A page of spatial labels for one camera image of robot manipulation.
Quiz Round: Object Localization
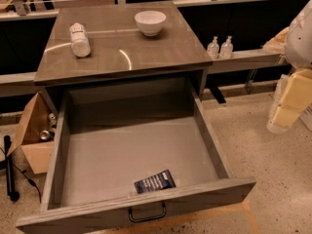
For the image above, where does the white ceramic bowl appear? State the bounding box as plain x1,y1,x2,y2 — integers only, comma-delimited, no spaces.
135,11,167,36

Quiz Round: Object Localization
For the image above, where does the black drawer handle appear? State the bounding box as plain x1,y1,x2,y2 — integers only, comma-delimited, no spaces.
129,203,167,223

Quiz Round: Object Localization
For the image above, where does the white plastic bottle lying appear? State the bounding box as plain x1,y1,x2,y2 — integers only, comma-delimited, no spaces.
69,23,91,58

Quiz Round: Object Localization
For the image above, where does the white printed cardboard box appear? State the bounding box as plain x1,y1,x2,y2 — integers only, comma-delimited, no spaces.
300,104,312,131

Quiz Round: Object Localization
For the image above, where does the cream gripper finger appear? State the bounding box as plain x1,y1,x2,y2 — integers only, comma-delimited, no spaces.
273,69,312,129

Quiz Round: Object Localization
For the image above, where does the left clear sanitizer bottle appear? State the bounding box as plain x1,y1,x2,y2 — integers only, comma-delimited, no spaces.
207,36,219,59

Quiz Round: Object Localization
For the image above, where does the upper silver can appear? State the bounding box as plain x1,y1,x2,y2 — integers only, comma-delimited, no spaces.
48,113,58,128

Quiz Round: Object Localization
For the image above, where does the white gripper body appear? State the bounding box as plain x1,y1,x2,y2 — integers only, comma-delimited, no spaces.
266,74,289,134

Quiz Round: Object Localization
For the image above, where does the open grey top drawer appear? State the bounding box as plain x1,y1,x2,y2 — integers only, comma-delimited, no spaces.
17,77,255,234

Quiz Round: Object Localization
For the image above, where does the grey wooden counter cabinet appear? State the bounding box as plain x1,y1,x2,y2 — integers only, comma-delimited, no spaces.
34,1,212,109

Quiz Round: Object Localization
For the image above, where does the silver can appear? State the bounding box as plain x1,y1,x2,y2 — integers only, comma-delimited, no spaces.
48,113,58,128
39,130,54,141

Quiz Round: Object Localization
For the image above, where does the clear sanitizer bottle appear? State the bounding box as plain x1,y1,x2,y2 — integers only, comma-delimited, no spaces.
207,36,219,59
219,36,233,59

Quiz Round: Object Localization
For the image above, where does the brown cardboard box with cans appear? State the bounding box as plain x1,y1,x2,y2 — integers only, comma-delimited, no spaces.
8,93,54,174

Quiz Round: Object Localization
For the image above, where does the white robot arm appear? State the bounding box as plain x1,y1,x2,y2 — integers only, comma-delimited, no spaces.
267,0,312,134

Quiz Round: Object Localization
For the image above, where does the metal railing shelf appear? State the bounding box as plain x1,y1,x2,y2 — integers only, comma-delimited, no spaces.
0,0,312,98

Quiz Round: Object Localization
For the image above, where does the dark blue rxbar blueberry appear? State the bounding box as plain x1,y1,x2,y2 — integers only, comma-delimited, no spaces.
135,170,176,194

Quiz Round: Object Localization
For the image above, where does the right clear sanitizer bottle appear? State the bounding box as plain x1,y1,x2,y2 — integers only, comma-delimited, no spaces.
219,36,233,59

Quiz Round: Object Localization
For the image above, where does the black pole stand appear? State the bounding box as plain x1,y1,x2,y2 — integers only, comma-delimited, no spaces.
1,136,20,202

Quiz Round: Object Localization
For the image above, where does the lower silver can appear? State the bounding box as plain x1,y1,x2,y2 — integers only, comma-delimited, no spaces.
39,130,54,141

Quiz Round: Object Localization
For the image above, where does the black cable on floor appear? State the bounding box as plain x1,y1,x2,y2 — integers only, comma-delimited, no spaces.
0,146,43,204

